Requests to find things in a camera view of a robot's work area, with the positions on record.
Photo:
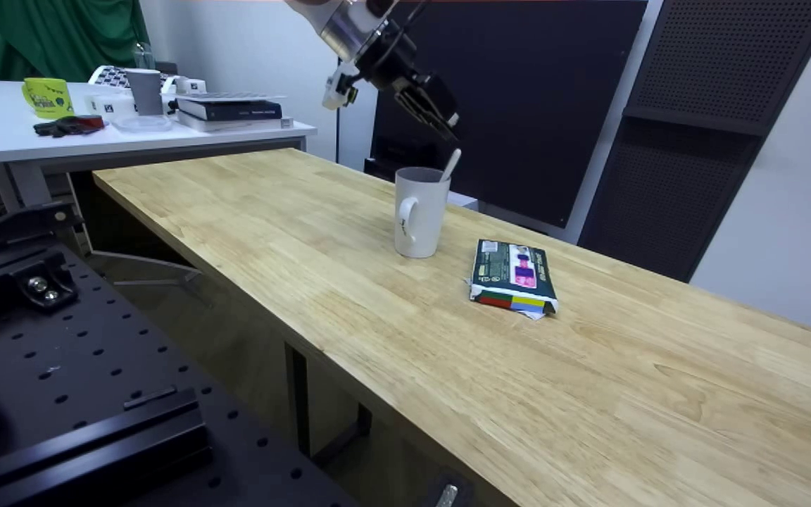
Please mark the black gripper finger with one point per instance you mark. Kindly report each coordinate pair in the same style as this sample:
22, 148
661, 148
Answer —
422, 111
441, 100

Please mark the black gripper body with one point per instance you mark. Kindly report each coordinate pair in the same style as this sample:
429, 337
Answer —
389, 61

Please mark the white ceramic mug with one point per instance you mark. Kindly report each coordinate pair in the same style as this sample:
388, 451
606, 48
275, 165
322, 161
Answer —
422, 220

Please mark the small white block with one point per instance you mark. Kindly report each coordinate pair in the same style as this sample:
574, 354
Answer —
464, 200

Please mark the white book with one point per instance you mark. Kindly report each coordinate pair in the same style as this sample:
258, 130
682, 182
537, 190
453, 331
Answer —
239, 121

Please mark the black book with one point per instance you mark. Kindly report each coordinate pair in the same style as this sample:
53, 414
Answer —
229, 109

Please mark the small white device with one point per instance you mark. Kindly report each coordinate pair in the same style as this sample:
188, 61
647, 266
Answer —
184, 85

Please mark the grey cup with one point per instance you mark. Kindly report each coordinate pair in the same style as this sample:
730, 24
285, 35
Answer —
147, 90

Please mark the black perforated cabinet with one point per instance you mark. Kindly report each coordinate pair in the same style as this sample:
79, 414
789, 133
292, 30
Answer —
696, 142

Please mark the white patterned box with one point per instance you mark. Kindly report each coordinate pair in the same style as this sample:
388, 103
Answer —
110, 93

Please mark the black and red gloves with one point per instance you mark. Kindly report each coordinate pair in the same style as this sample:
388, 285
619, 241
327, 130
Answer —
70, 124

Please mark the yellow-green packet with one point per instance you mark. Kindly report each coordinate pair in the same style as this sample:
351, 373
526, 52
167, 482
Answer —
46, 97

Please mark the green curtain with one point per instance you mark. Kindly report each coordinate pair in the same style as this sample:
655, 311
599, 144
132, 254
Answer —
40, 38

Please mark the white side table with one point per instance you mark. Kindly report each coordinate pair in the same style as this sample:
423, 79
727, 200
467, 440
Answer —
12, 130

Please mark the black perforated breadboard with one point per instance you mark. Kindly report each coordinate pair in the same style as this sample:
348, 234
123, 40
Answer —
77, 355

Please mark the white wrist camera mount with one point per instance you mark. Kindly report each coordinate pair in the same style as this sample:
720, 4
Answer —
340, 85

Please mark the dark wall panel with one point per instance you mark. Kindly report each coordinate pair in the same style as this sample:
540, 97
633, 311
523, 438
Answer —
537, 93

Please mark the white frame post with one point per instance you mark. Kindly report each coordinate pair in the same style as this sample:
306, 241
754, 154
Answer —
612, 121

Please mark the black mounting bracket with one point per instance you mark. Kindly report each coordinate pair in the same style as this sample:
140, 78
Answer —
46, 287

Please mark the black equipment frame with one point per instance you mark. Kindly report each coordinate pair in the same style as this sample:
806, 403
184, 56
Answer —
12, 228

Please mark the black aluminium rail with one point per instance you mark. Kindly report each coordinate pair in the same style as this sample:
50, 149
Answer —
77, 451

